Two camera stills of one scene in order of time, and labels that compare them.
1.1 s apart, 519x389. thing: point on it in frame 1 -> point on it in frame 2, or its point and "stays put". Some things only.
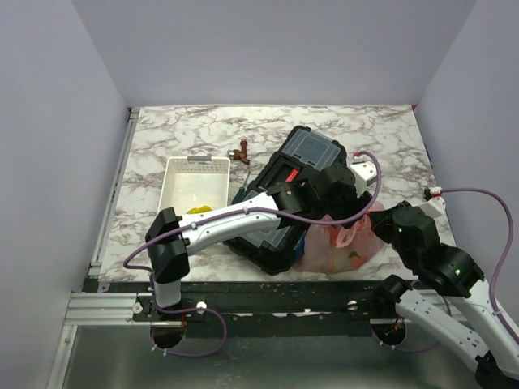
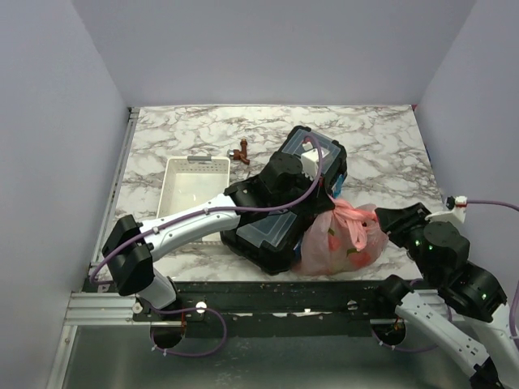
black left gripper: x=356 y=202 -> x=319 y=201
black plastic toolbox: x=274 y=250 stays put
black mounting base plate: x=255 y=309 stays put
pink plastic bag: x=336 y=250 stays put
